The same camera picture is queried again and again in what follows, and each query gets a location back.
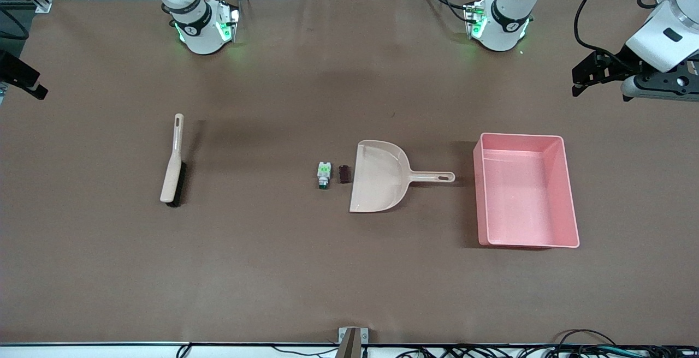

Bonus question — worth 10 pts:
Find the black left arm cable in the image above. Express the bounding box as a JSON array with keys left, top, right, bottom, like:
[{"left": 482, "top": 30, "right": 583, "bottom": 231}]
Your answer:
[{"left": 574, "top": 0, "right": 684, "bottom": 53}]

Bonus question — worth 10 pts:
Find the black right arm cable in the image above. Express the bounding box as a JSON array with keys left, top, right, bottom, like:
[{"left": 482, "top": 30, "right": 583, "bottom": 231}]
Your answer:
[{"left": 0, "top": 8, "right": 29, "bottom": 41}]

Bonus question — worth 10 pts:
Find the pink plastic bin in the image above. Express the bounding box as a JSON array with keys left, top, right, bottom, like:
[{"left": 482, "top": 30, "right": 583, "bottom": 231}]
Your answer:
[{"left": 473, "top": 133, "right": 580, "bottom": 249}]

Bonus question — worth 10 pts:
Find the black looped cable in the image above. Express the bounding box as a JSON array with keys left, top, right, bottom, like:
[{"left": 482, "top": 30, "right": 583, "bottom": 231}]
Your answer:
[{"left": 553, "top": 329, "right": 620, "bottom": 349}]

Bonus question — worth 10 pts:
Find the beige plastic dustpan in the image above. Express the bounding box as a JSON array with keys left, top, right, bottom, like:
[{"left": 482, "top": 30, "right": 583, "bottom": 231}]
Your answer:
[{"left": 349, "top": 140, "right": 456, "bottom": 214}]

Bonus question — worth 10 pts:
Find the metal table edge bracket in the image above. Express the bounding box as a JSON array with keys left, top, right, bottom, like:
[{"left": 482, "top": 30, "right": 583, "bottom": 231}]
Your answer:
[{"left": 336, "top": 326, "right": 370, "bottom": 358}]

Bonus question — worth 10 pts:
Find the beige brush with black bristles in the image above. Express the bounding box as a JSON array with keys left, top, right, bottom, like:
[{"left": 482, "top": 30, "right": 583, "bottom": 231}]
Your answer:
[{"left": 159, "top": 114, "right": 187, "bottom": 208}]

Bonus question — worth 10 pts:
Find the black cable tangle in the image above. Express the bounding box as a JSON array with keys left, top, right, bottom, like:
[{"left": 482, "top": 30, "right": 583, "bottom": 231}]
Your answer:
[{"left": 393, "top": 345, "right": 699, "bottom": 358}]

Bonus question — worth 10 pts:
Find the thin black cable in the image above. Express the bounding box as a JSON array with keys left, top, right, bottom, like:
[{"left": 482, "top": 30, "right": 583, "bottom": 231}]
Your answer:
[{"left": 257, "top": 346, "right": 339, "bottom": 357}]

